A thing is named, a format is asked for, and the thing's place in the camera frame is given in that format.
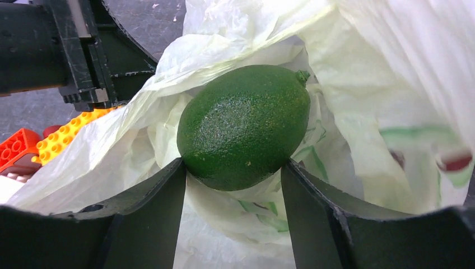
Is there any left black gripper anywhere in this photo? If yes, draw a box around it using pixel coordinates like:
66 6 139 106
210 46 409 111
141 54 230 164
1 1 157 112

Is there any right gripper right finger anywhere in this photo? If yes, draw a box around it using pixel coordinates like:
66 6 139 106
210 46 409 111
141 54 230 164
281 160 474 268

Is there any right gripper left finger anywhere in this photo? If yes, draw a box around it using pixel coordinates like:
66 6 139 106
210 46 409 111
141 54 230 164
1 158 187 268

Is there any fake green lime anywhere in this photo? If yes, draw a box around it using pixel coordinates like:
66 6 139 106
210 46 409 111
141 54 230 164
176 65 311 192

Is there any green avocado plastic bag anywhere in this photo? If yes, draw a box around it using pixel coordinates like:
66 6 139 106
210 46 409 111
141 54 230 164
5 0 475 269

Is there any orange toy car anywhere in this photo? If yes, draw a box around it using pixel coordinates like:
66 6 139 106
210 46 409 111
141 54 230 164
31 107 119 165

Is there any orange red brick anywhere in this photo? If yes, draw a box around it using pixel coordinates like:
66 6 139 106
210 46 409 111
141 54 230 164
1 128 41 175

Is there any white large brick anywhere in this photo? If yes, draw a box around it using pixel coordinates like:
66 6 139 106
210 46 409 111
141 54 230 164
0 173 32 204

